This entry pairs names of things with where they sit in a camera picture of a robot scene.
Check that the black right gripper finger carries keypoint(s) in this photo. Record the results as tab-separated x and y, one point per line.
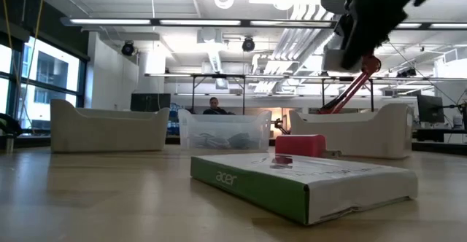
361	41

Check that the small brown cardboard figure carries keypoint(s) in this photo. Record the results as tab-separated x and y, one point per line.
333	154

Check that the red rectangular box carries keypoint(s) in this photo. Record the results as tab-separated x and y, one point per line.
299	145

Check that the white green Acer box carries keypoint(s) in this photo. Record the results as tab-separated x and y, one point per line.
328	191

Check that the white plastic bin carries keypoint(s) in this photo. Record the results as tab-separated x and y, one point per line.
109	132
365	129

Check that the clear plastic bin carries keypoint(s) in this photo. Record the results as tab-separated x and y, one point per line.
222	121

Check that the red desk lamp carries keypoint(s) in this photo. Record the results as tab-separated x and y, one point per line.
350	92

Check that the black monitor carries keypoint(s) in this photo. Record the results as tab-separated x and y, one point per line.
430	109
149	102

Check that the black desk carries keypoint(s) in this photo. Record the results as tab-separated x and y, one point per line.
438	134

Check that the person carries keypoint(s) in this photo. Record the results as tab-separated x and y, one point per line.
214	109

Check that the long ceiling light strip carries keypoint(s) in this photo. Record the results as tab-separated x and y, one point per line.
109	21

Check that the large window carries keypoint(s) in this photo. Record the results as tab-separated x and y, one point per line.
54	70

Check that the black table frame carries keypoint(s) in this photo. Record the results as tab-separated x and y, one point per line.
323	92
243	92

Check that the black ceiling camera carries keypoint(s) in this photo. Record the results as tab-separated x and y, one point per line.
248	45
127	49

